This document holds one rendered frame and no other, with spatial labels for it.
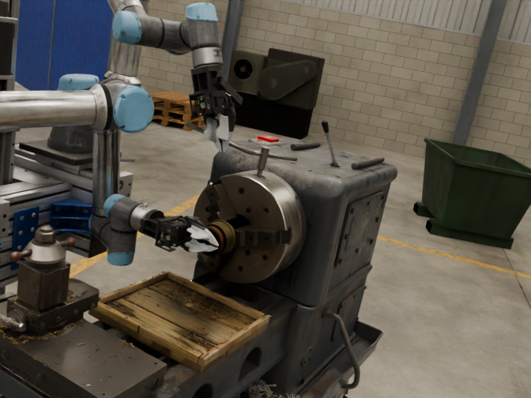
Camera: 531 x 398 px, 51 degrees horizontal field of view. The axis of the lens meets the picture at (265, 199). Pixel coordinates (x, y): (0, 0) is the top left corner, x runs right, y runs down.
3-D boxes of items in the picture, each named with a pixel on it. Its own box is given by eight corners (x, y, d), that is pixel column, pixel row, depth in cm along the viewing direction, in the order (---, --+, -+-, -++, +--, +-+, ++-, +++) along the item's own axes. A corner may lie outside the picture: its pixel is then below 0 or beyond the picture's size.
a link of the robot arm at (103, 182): (80, 72, 154) (80, 235, 170) (94, 78, 146) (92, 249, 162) (120, 73, 161) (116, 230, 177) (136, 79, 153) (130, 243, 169)
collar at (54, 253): (47, 245, 115) (48, 231, 115) (73, 257, 112) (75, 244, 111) (13, 253, 109) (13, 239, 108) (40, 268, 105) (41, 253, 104)
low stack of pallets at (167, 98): (167, 114, 1031) (171, 90, 1019) (212, 124, 1017) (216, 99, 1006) (138, 120, 912) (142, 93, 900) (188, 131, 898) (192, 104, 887)
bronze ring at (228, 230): (215, 212, 154) (195, 219, 146) (243, 223, 150) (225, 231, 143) (209, 243, 157) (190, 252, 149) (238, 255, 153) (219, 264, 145)
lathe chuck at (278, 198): (200, 250, 177) (223, 156, 168) (284, 293, 164) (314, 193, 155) (182, 257, 170) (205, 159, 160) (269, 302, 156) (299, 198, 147)
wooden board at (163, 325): (164, 281, 167) (167, 269, 166) (267, 328, 151) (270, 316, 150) (87, 313, 142) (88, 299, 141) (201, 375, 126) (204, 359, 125)
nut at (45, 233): (47, 236, 112) (47, 219, 111) (60, 242, 110) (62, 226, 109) (29, 240, 109) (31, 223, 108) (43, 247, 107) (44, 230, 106)
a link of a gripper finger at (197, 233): (206, 250, 139) (178, 238, 143) (220, 245, 144) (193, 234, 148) (208, 238, 138) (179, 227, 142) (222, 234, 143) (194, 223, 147)
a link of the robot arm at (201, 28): (204, 10, 145) (221, 1, 138) (209, 54, 146) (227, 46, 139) (177, 9, 140) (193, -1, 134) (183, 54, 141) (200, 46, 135)
